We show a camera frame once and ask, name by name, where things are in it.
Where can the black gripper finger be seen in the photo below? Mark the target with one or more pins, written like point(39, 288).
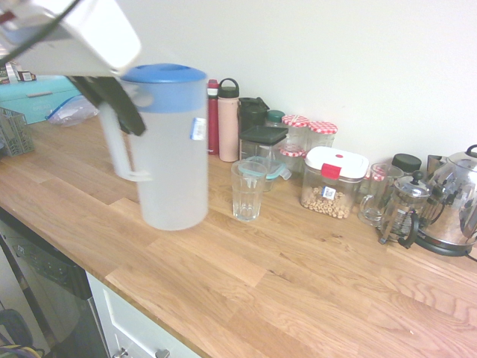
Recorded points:
point(128, 112)
point(87, 87)

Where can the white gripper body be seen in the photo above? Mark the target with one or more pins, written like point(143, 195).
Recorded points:
point(100, 41)

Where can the translucent pitcher with blue lid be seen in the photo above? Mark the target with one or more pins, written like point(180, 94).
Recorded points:
point(171, 156)

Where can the red water bottle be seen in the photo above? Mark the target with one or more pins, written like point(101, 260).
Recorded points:
point(213, 119)

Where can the clear plastic zip bag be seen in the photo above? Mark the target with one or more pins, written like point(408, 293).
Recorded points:
point(72, 112)

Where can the teal box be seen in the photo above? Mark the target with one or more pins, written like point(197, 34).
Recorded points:
point(33, 97)

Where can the dark printed food box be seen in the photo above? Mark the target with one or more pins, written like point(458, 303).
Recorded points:
point(7, 74)

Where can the grey plastic crate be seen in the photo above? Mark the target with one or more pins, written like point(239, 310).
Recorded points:
point(15, 134)

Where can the pink bottle with black cap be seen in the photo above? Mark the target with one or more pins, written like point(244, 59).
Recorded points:
point(228, 127)

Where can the black shaker bottle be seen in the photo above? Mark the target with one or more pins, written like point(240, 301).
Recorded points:
point(250, 113)

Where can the square container with black lid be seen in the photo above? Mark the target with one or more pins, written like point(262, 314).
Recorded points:
point(262, 136)

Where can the clear ribbed drinking glass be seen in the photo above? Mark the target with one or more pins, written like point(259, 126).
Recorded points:
point(247, 194)

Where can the jar with green lid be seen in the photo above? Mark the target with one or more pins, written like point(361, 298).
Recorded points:
point(275, 117)

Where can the glass container with teal lid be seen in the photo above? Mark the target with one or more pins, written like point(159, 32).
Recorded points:
point(274, 172)

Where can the tall jar red checkered lid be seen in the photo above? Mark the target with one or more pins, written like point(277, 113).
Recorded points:
point(295, 125)
point(322, 132)

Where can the small jar red checkered lid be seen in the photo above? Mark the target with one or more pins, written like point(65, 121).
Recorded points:
point(291, 156)
point(376, 174)

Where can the black dishwasher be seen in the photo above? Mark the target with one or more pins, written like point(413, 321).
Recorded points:
point(44, 291)

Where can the white cabinet drawer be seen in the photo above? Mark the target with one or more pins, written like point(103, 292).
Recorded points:
point(138, 324)

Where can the cereal container with white lid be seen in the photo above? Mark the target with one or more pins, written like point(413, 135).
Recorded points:
point(331, 186)

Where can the metal drawer knob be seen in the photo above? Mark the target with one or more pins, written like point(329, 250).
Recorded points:
point(162, 353)
point(120, 353)

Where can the dark bag with yellow trim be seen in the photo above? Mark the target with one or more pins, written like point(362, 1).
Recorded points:
point(13, 335)

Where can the clear glass mug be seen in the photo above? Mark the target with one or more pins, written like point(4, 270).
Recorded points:
point(376, 201)

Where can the jar with black lid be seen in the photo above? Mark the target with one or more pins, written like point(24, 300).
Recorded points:
point(406, 162)

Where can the glass French press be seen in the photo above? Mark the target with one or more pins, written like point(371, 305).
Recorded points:
point(404, 212)

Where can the shiny metal electric kettle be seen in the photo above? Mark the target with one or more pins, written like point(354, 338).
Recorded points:
point(456, 209)

